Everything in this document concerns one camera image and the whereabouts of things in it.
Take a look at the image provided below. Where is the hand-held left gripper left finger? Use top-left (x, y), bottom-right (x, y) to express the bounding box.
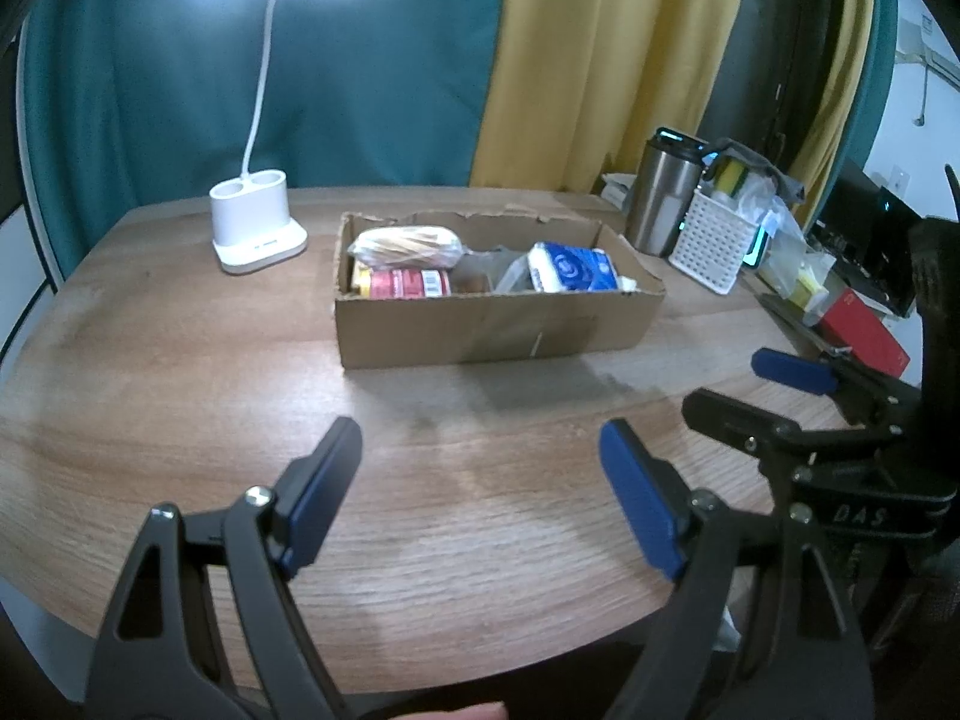
top-left (82, 416), bottom-right (365, 720)

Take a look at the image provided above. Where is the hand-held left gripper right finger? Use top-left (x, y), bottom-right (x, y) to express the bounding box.
top-left (598, 420), bottom-right (875, 720)

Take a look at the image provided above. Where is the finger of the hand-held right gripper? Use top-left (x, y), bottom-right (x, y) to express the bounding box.
top-left (751, 347), bottom-right (923, 428)
top-left (682, 388), bottom-right (901, 481)

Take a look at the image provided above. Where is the cardboard box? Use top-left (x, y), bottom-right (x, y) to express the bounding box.
top-left (332, 210), bottom-right (667, 370)

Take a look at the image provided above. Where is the red metal can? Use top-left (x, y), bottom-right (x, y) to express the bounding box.
top-left (351, 264), bottom-right (452, 299)

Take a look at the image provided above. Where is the plastic tissue packet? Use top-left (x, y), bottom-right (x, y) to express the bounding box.
top-left (527, 241), bottom-right (638, 293)

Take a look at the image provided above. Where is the clear snack bag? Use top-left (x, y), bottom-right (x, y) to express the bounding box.
top-left (491, 251), bottom-right (533, 293)

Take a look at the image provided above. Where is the clear bread bag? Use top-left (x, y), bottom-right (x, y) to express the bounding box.
top-left (346, 225), bottom-right (472, 271)

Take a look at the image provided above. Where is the person's left hand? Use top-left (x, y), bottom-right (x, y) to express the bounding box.
top-left (397, 701), bottom-right (511, 720)

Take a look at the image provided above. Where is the yellow green small box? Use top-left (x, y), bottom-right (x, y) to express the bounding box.
top-left (780, 270), bottom-right (830, 312)

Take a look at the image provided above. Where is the red flat box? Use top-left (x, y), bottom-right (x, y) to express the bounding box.
top-left (816, 286), bottom-right (912, 380)

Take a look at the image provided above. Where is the clear plastic bag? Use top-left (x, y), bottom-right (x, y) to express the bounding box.
top-left (765, 229), bottom-right (837, 293)
top-left (739, 172), bottom-right (803, 241)

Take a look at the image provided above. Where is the white perforated plastic basket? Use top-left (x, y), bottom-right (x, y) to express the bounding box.
top-left (667, 187), bottom-right (766, 295)

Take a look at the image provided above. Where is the black electronic device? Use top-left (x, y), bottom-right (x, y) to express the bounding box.
top-left (806, 159), bottom-right (920, 316)

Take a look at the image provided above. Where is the yellow green sponge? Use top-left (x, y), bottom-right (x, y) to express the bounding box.
top-left (709, 157), bottom-right (751, 196)

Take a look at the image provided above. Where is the stainless steel tumbler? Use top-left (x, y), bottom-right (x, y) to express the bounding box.
top-left (625, 127), bottom-right (707, 258)

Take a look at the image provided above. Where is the white desk lamp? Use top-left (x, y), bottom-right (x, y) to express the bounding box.
top-left (193, 0), bottom-right (380, 276)

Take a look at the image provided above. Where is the yellow curtain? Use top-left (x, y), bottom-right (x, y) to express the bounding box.
top-left (791, 0), bottom-right (875, 181)
top-left (469, 0), bottom-right (751, 192)

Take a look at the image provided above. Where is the dark window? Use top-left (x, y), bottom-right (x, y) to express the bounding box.
top-left (697, 0), bottom-right (856, 158)

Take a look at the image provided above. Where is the teal curtain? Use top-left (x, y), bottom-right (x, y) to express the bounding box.
top-left (19, 0), bottom-right (518, 301)
top-left (855, 0), bottom-right (901, 166)

